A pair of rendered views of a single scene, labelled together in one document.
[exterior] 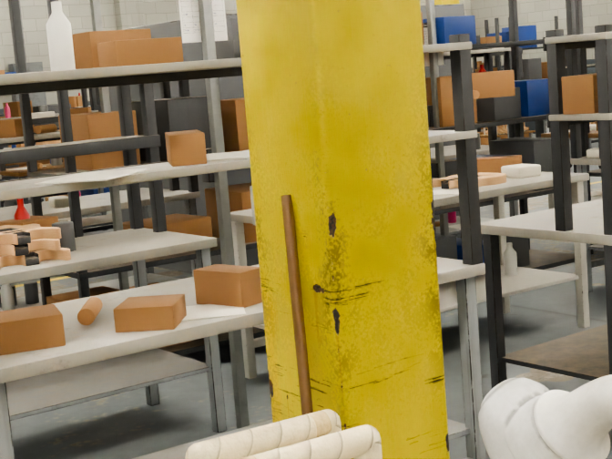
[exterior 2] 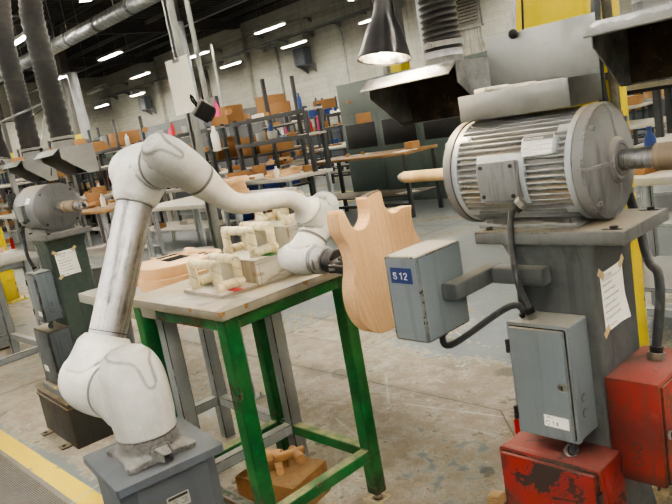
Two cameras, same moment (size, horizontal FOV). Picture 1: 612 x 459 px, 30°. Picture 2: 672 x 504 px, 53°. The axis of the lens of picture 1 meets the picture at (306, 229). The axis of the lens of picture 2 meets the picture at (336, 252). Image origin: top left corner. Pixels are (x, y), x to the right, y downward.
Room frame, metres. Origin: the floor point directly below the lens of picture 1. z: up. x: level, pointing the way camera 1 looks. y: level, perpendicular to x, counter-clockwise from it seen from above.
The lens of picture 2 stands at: (1.06, -2.47, 1.43)
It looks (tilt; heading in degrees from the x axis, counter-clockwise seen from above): 11 degrees down; 82
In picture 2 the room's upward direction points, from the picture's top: 10 degrees counter-clockwise
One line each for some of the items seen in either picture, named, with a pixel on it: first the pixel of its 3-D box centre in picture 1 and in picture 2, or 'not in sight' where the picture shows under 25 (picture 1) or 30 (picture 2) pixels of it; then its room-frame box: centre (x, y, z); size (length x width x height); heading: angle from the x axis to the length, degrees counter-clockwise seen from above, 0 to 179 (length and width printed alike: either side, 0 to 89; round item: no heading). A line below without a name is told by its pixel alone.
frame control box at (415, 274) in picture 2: not in sight; (459, 300); (1.52, -1.04, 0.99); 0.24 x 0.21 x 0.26; 124
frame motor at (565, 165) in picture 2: not in sight; (534, 167); (1.76, -0.98, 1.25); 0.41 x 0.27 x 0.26; 124
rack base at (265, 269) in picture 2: not in sight; (253, 265); (1.09, -0.04, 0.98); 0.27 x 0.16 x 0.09; 122
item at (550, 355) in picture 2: not in sight; (543, 317); (1.68, -1.12, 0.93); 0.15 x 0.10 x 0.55; 124
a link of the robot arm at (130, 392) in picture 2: not in sight; (134, 388); (0.73, -0.78, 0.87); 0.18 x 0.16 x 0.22; 130
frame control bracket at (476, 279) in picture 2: not in sight; (473, 280); (1.57, -1.01, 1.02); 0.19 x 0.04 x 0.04; 34
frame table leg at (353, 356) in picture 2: not in sight; (359, 389); (1.38, -0.11, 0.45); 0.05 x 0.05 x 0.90; 34
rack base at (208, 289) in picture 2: not in sight; (220, 288); (0.96, -0.12, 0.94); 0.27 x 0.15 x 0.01; 122
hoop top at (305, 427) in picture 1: (265, 439); not in sight; (1.26, 0.07, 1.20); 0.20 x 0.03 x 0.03; 121
